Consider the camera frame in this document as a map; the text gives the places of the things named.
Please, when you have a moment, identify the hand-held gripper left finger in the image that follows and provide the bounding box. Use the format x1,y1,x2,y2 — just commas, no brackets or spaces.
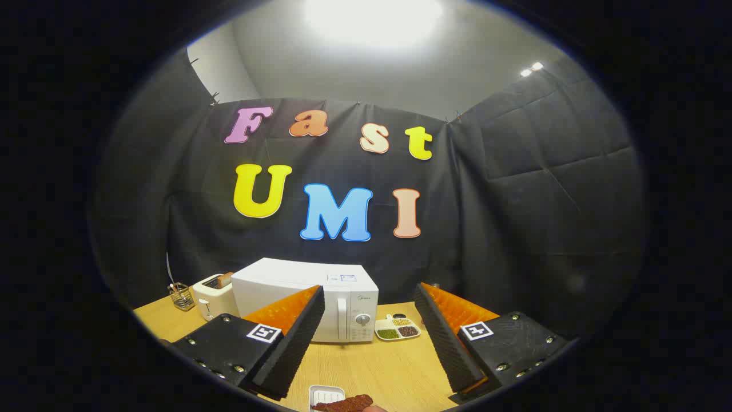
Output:
172,285,325,401

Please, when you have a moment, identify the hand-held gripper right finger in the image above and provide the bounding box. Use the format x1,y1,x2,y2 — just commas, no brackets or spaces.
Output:
414,282,572,402

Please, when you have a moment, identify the white toaster oven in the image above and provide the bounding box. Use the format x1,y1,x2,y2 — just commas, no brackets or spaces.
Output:
231,257,379,344

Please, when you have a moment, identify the brown meat slice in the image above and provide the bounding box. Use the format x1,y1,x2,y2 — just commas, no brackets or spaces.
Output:
312,394,374,412

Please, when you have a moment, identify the small white food tray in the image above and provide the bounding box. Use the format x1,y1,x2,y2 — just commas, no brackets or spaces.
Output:
309,385,346,412

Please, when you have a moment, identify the white pop-up toaster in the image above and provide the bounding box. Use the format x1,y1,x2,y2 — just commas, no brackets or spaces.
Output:
192,274,240,321

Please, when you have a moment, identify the divided white bean dish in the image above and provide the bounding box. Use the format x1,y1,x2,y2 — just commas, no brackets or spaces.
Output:
375,314,422,342

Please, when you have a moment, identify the large ceiling light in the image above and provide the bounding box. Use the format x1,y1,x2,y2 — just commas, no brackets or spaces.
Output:
303,0,444,49

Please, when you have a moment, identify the wire mesh utensil holder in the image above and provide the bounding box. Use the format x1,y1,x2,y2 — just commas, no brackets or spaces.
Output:
168,282,196,311

